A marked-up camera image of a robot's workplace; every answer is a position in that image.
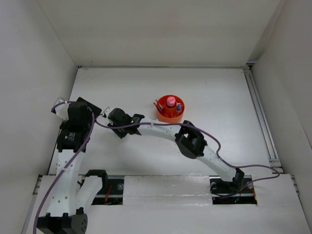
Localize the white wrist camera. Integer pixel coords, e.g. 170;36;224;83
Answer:
51;98;69;118
101;107;111;118

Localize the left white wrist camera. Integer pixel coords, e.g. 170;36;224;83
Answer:
51;98;69;118

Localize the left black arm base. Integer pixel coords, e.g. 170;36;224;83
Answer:
77;169;124;205

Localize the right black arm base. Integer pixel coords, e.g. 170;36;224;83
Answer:
210;169;257;205

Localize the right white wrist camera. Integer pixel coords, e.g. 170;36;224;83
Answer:
101;107;111;118

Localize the pink capped glue bottle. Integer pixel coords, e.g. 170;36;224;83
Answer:
166;96;176;108

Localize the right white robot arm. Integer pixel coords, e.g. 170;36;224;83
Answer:
104;107;244;192

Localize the orange round divided container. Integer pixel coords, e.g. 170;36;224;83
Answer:
156;95;185;123

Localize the clear blue spray bottle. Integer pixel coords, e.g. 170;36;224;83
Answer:
176;103;182;113

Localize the orange capped red pen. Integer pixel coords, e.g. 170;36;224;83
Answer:
156;100;165;113

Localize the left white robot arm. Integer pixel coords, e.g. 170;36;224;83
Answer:
33;97;109;234

